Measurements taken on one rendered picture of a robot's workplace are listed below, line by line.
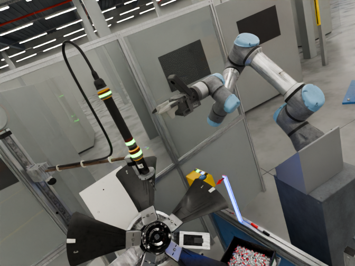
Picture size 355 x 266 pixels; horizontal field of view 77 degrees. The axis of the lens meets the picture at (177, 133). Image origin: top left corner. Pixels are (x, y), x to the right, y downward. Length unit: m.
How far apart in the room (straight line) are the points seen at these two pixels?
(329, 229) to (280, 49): 4.19
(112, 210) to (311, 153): 1.02
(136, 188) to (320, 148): 0.87
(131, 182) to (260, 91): 4.14
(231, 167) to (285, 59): 3.43
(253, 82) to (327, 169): 3.65
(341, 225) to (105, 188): 1.24
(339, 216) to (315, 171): 0.28
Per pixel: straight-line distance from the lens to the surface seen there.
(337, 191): 1.31
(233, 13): 4.59
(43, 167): 1.31
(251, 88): 4.79
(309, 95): 1.16
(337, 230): 1.46
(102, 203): 1.30
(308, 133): 1.24
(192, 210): 1.07
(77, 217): 1.03
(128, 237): 1.05
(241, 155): 2.35
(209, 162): 2.07
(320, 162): 1.26
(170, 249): 1.06
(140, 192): 1.07
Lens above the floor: 1.89
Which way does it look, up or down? 22 degrees down
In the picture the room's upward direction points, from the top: 23 degrees counter-clockwise
